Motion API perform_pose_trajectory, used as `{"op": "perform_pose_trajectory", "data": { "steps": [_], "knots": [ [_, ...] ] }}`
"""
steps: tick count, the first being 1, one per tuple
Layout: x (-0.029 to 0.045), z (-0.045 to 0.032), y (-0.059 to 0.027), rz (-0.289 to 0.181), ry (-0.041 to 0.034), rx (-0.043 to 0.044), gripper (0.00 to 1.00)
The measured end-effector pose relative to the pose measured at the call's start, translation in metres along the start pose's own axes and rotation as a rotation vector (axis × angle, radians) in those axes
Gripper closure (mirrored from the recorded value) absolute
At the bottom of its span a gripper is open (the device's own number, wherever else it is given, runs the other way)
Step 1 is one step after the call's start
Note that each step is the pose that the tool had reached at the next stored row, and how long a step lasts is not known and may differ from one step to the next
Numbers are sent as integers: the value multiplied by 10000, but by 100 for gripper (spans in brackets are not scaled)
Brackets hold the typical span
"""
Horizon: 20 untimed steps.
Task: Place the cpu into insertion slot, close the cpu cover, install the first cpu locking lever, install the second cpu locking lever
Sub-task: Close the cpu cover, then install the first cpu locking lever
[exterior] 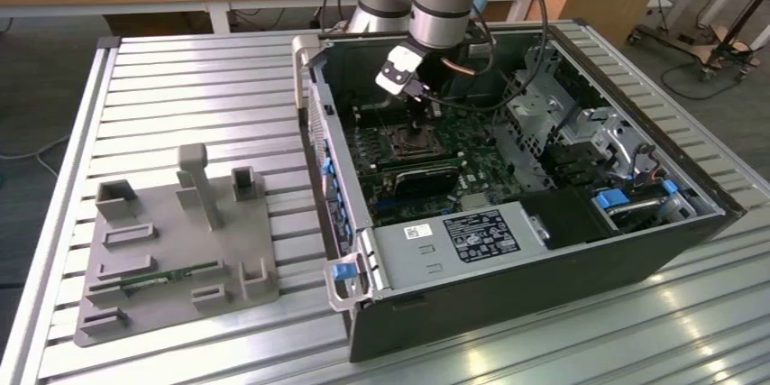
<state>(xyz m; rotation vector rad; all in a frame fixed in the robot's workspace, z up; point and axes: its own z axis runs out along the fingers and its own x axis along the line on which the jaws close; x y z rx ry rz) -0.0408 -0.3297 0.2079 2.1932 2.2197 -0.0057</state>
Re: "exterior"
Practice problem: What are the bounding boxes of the silver CPU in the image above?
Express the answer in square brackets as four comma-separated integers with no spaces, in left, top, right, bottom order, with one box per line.
[401,131,433,152]

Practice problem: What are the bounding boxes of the metal socket cover frame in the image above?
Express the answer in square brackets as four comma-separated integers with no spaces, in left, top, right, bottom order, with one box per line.
[385,125,445,159]

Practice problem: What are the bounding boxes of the CPU socket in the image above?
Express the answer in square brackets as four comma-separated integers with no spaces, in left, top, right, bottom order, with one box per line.
[381,123,447,161]

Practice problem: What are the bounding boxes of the green motherboard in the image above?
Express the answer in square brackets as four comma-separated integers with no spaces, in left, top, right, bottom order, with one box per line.
[342,100,546,229]

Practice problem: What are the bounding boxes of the black graphics card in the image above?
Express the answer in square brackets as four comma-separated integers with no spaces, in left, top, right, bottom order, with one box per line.
[385,163,463,202]

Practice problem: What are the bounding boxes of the silver metal drive cage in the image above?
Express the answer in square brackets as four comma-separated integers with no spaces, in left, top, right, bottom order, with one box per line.
[493,40,621,192]

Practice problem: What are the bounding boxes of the grey power supply unit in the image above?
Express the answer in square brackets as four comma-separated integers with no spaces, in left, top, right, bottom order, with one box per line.
[366,202,553,291]

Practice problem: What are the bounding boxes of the silver metal tube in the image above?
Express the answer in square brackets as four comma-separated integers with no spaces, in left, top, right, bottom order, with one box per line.
[605,197,670,224]

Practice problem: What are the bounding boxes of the blue case latch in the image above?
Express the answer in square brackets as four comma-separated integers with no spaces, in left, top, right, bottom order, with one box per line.
[330,261,358,286]

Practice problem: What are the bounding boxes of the wheeled equipment stand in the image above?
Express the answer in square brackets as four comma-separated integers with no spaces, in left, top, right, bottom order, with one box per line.
[625,0,770,84]

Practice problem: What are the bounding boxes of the black PC case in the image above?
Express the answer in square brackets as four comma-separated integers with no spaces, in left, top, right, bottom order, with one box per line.
[291,19,757,363]

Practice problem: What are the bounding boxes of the grey parts rack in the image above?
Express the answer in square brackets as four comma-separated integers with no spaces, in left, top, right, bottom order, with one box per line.
[72,142,283,348]

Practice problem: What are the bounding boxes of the green RAM stick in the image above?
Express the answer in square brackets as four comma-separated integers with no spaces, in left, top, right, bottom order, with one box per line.
[119,267,195,292]

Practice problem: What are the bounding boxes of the copper coloured cable fitting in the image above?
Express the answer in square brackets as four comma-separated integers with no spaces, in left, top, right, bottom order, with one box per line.
[442,57,481,78]

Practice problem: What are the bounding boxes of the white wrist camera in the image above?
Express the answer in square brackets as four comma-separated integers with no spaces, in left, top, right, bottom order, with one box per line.
[373,44,433,96]

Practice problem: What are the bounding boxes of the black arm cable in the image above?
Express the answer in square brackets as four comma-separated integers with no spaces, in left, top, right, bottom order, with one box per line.
[423,0,550,111]

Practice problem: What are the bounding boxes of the coloured wire bundle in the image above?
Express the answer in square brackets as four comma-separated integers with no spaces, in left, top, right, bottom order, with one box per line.
[625,142,663,190]

